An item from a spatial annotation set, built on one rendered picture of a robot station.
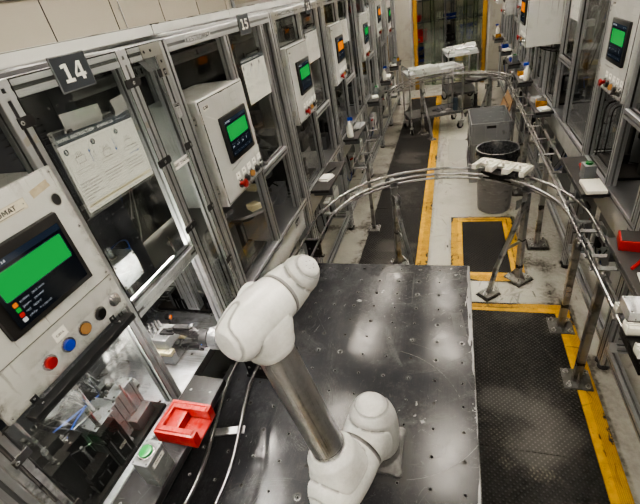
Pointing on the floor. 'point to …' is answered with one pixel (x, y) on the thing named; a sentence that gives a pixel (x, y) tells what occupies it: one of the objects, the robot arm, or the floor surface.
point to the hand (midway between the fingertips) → (170, 336)
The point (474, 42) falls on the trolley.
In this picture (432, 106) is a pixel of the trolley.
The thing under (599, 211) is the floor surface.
